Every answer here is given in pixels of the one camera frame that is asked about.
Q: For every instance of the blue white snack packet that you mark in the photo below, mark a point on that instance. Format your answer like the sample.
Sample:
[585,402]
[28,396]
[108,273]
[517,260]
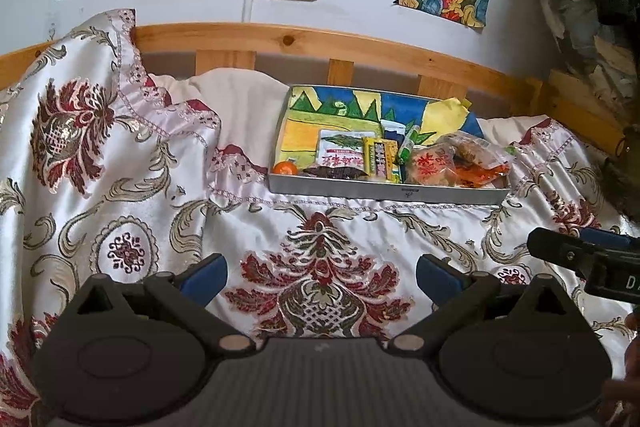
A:
[394,129]

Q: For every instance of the tangerine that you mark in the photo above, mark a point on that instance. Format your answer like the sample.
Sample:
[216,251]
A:
[285,168]

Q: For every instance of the orange snack packet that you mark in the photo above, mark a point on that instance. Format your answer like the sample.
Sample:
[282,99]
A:
[480,177]

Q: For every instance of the white red snack packet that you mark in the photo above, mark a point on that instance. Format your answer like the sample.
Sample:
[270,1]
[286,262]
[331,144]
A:
[340,149]

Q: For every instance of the patterned hanging cloth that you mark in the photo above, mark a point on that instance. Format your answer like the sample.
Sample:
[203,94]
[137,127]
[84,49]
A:
[575,22]

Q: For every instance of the grey metal box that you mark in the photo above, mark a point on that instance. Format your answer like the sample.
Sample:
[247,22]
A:
[350,193]

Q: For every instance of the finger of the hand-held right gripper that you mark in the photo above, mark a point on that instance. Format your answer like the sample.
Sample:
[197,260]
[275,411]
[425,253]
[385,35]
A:
[605,238]
[555,249]

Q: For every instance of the painted paper box liner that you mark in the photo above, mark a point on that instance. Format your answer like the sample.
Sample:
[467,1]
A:
[305,137]

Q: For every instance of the cream pillow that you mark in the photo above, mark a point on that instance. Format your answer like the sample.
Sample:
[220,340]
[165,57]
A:
[240,107]

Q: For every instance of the dark snack packet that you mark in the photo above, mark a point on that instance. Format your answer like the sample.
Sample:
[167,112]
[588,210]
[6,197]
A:
[330,172]

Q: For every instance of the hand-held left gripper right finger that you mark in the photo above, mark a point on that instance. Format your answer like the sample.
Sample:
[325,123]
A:
[440,277]

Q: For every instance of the green white candy stick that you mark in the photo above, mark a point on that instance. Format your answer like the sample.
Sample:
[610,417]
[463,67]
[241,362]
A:
[406,147]

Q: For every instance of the yellow snack packet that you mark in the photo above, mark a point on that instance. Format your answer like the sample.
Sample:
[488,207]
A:
[380,159]

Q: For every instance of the person's right hand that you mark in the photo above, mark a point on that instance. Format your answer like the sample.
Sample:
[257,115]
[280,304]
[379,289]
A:
[634,332]

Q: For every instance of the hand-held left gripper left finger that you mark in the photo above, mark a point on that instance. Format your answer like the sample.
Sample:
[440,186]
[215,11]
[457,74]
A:
[205,277]

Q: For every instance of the wooden bed rail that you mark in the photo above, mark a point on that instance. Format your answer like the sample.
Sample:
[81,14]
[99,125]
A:
[350,49]

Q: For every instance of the red print snack packet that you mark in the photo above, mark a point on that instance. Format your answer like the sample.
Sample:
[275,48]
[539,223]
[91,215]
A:
[430,164]

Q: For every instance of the floral satin blanket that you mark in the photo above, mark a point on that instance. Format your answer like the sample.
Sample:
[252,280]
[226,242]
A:
[150,187]

